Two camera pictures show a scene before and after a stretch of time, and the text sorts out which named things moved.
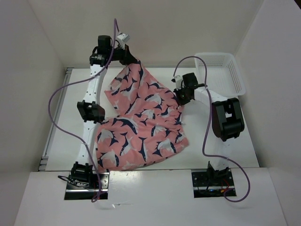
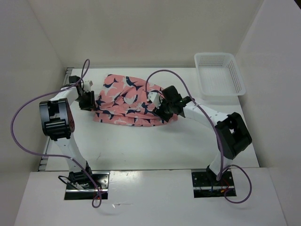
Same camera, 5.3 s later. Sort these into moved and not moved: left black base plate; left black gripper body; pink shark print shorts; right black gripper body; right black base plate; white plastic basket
Moved: right black gripper body; pink shark print shorts; left black gripper body
Not moved: left black base plate; white plastic basket; right black base plate
